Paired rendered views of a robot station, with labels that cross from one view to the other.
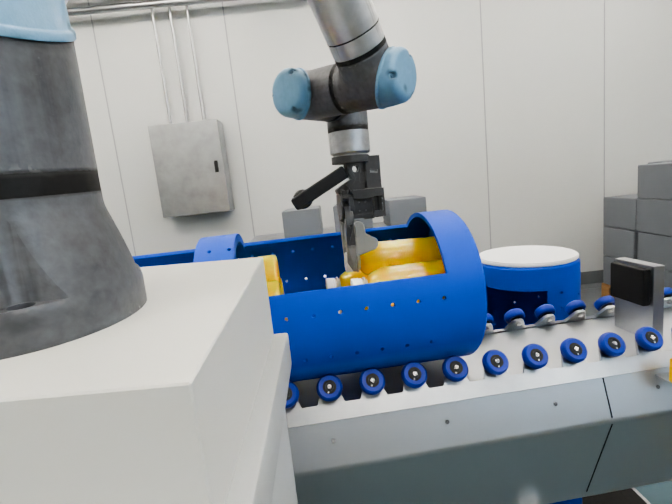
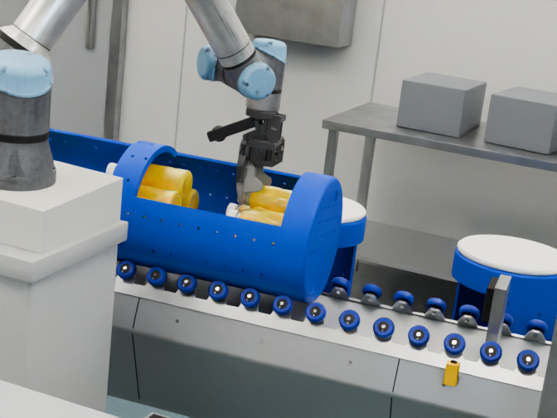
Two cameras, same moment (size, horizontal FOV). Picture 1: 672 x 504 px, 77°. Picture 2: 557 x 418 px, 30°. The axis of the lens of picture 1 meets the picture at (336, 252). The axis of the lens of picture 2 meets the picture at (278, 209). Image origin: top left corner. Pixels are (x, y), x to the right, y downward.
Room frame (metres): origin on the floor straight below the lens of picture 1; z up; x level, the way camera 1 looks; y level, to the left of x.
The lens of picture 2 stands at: (-1.26, -0.96, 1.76)
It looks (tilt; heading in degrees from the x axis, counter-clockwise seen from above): 16 degrees down; 23
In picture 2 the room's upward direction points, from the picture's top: 7 degrees clockwise
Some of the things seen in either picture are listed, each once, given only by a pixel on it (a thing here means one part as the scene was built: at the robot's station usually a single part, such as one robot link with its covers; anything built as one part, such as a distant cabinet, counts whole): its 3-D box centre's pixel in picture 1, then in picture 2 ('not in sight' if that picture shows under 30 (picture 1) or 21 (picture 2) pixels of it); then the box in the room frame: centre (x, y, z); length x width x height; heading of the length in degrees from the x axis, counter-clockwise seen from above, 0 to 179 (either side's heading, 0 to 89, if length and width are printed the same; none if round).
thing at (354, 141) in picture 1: (349, 145); (263, 100); (0.80, -0.05, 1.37); 0.08 x 0.08 x 0.05
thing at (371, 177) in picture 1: (357, 188); (262, 138); (0.80, -0.05, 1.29); 0.09 x 0.08 x 0.12; 96
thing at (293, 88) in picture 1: (316, 94); (228, 65); (0.71, 0.00, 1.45); 0.11 x 0.11 x 0.08; 50
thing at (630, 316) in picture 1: (634, 298); (493, 315); (0.84, -0.61, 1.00); 0.10 x 0.04 x 0.15; 6
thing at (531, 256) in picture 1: (525, 255); (513, 254); (1.23, -0.57, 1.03); 0.28 x 0.28 x 0.01
